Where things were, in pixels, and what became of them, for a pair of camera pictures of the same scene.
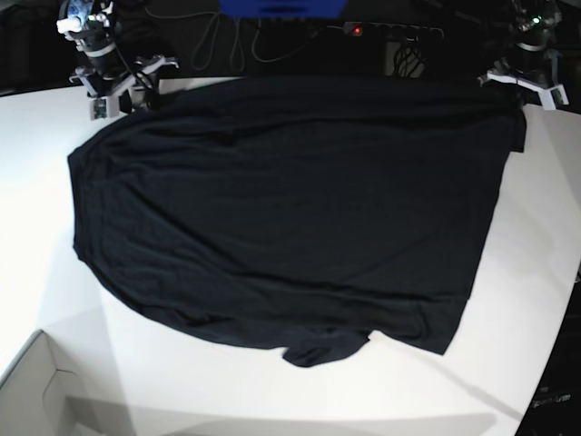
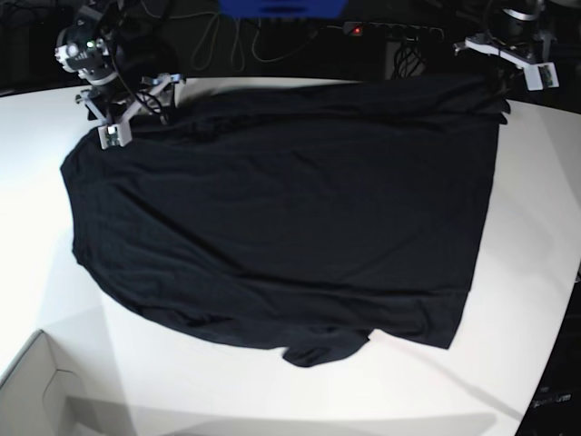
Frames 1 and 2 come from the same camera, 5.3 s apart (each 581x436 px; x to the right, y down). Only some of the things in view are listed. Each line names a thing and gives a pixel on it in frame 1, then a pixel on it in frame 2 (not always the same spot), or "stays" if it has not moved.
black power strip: [390, 32] stays
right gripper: [536, 69] to [533, 53]
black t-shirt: [309, 213] stays
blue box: [282, 9] stays
